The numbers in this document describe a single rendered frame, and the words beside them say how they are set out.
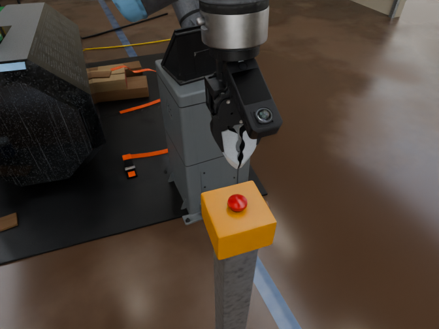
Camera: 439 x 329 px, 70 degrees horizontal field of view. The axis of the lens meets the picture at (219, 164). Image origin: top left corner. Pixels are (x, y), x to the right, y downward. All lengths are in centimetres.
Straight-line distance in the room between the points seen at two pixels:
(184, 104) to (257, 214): 90
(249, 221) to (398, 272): 148
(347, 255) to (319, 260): 17
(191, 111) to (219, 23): 107
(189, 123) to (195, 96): 14
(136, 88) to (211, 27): 264
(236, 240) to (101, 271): 134
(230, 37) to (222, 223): 34
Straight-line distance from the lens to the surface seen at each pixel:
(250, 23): 42
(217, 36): 42
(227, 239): 59
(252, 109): 42
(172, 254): 184
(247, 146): 52
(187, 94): 142
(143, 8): 54
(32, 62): 196
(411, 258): 210
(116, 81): 302
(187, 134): 153
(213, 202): 63
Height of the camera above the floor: 156
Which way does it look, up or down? 43 degrees down
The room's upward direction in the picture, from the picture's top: straight up
